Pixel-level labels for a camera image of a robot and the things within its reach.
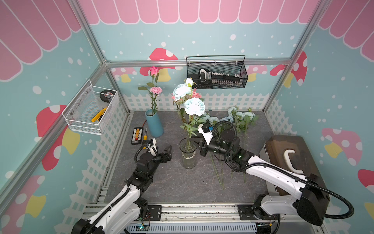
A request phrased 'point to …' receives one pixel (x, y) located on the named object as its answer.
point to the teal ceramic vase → (155, 125)
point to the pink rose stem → (151, 85)
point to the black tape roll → (106, 98)
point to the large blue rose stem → (245, 149)
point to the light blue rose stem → (221, 185)
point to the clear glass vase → (189, 150)
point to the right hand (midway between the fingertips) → (190, 139)
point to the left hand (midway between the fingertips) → (166, 148)
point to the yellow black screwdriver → (145, 137)
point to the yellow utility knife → (99, 115)
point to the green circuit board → (142, 227)
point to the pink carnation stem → (155, 90)
